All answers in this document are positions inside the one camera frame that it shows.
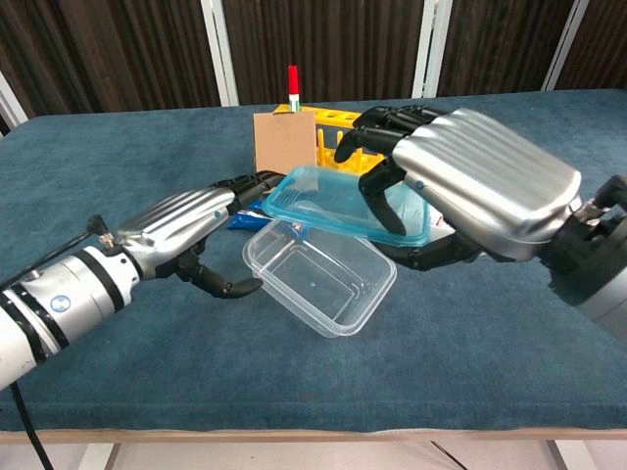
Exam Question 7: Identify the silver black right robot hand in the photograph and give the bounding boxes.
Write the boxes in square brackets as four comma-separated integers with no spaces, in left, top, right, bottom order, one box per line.
[335,105,584,273]

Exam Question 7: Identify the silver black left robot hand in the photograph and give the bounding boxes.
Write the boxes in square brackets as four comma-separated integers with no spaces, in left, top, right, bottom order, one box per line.
[115,169,294,300]

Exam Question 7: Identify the blue container lid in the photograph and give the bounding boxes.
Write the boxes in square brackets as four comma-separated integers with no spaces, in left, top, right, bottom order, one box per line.
[262,164,431,246]

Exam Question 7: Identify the clear plastic container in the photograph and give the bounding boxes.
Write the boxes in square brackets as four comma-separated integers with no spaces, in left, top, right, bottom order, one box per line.
[243,218,398,339]

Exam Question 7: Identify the brown cardboard box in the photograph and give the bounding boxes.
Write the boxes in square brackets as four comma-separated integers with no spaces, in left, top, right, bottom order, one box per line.
[252,110,317,176]

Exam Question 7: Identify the blue snack packet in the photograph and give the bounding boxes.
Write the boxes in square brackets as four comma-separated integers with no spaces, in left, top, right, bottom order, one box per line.
[226,198,305,234]

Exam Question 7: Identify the white tissue pack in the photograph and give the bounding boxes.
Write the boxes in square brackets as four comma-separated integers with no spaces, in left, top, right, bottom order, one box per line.
[391,188,459,244]

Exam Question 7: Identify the blue table cloth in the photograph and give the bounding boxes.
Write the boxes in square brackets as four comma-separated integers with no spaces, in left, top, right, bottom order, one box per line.
[0,87,627,435]

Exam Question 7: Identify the yellow plastic test tube rack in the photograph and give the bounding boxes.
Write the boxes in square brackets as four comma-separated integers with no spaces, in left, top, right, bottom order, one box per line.
[272,103,388,175]

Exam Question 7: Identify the red capped tube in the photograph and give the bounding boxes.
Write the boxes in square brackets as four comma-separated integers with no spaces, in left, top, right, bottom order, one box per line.
[286,64,302,115]

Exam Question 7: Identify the wooden edged table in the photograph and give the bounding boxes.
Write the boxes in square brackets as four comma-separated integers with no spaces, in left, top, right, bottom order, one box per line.
[0,424,627,470]

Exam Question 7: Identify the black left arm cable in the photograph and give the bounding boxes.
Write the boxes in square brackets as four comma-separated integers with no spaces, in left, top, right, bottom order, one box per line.
[0,213,119,470]

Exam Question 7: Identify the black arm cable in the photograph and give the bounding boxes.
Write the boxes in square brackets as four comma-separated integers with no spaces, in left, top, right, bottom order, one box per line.
[0,213,119,470]
[580,174,627,216]

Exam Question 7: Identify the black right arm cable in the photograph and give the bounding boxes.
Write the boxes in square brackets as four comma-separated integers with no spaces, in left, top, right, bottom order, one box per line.
[580,174,627,216]

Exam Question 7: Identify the white metal frame post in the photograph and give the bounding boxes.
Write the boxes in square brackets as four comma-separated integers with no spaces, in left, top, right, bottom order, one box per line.
[0,70,28,129]
[410,0,455,99]
[541,0,594,92]
[200,0,240,107]

